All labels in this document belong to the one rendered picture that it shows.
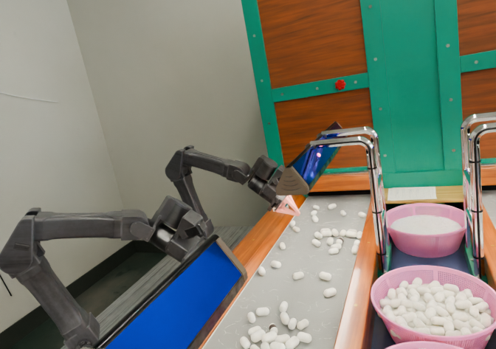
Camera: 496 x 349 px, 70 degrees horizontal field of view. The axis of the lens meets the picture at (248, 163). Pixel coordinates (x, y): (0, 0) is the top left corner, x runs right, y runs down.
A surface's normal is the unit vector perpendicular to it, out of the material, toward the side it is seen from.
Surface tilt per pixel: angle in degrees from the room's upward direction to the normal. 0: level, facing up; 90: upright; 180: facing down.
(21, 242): 90
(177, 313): 58
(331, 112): 90
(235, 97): 90
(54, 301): 89
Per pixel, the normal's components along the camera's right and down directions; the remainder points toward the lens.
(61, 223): 0.44, 0.10
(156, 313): 0.66, -0.57
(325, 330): -0.18, -0.96
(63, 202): 0.91, -0.08
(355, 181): -0.40, 0.27
